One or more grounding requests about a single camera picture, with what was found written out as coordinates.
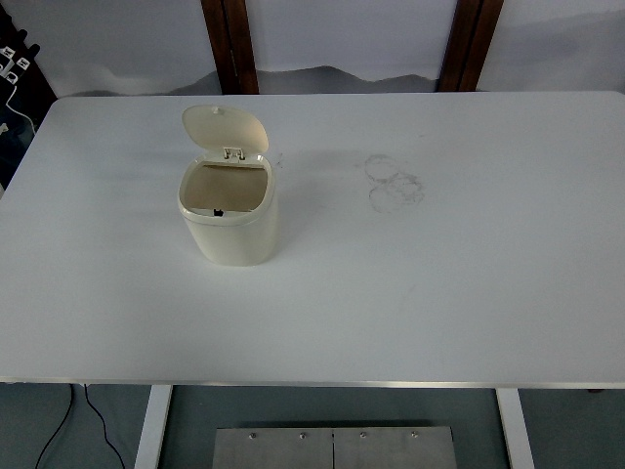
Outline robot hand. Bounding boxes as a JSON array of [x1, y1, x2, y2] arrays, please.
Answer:
[[0, 5, 43, 89]]

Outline white table leg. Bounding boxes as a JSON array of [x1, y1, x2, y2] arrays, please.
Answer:
[[133, 385, 174, 469], [494, 389, 537, 469]]

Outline brown wooden screen frame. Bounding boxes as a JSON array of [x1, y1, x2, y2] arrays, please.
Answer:
[[437, 0, 506, 94], [199, 0, 261, 96]]

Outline cream plastic lidded trash bin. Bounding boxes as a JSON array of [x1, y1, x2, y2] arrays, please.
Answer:
[[176, 104, 280, 268]]

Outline black floor cable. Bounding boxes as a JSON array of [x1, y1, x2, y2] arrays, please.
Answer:
[[82, 383, 126, 469], [33, 383, 76, 469]]

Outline thin white cable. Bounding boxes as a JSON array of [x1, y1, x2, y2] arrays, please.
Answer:
[[3, 80, 38, 132]]

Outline grey metal plate with screws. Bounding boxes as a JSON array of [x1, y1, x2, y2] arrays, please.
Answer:
[[210, 426, 458, 469]]

